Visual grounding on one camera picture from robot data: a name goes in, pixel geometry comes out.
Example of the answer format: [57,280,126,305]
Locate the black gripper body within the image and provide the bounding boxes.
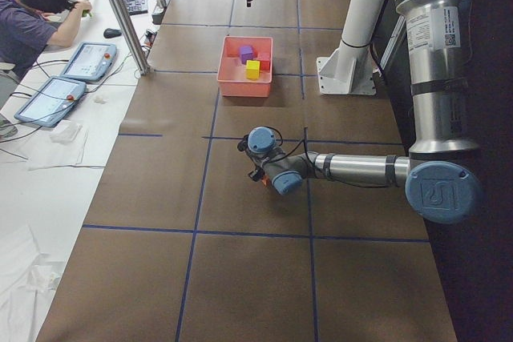
[252,156,270,176]

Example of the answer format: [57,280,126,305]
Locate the orange foam cube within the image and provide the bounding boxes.
[261,175,269,187]

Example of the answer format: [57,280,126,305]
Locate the purple foam cube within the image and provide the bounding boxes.
[239,45,255,65]

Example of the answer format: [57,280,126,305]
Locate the yellow foam cube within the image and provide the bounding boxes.
[245,60,261,80]

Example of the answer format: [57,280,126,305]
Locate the pink foam cube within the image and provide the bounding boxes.
[256,52,271,72]

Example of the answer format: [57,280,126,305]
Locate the pink plastic bin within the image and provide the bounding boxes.
[217,36,273,98]

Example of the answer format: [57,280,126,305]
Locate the black computer mouse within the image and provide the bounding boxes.
[103,28,122,39]

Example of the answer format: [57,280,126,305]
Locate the upper teach pendant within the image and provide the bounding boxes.
[60,42,117,82]

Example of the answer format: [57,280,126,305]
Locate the teach pendant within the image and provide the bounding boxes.
[60,42,117,82]
[14,76,87,127]

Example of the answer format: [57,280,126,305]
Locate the lower teach pendant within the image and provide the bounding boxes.
[14,76,87,127]

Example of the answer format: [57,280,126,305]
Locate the seated person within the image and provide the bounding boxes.
[1,0,92,79]

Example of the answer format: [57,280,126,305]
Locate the aluminium frame post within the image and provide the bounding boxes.
[109,0,150,76]

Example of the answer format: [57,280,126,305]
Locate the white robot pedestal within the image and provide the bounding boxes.
[317,0,385,95]

